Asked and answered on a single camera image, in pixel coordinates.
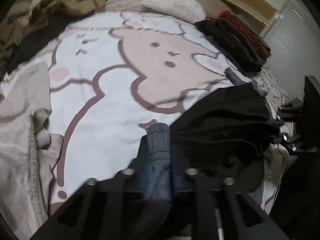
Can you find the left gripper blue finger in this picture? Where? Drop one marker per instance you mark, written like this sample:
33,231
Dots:
157,185

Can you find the black grey garment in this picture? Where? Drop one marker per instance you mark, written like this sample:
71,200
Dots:
227,133

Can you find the stack of dark folded clothes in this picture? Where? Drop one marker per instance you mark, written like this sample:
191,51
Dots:
238,42

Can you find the white slatted closet door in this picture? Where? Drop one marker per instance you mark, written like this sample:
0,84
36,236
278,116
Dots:
294,47

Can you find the pink bear print bedsheet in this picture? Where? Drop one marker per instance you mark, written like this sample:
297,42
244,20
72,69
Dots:
110,76

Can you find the cream wooden shelf unit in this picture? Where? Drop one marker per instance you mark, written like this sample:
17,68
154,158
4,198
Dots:
258,13

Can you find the beige sweatshirt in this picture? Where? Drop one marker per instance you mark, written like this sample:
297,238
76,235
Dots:
29,152

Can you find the white fluffy pillow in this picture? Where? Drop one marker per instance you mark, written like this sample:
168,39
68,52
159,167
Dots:
190,11

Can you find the dark brown garment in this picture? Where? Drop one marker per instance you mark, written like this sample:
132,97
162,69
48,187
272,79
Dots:
37,40

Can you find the olive tan garment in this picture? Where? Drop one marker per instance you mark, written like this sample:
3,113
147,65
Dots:
24,17

